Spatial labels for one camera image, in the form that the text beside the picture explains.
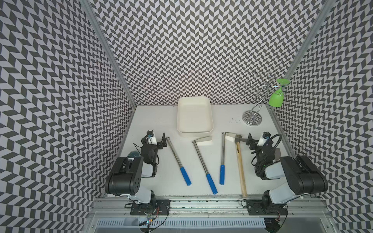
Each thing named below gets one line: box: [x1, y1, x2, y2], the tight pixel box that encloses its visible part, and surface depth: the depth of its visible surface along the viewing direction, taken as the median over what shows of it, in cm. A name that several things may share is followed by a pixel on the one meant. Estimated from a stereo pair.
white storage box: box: [176, 96, 214, 138], surface depth 117 cm
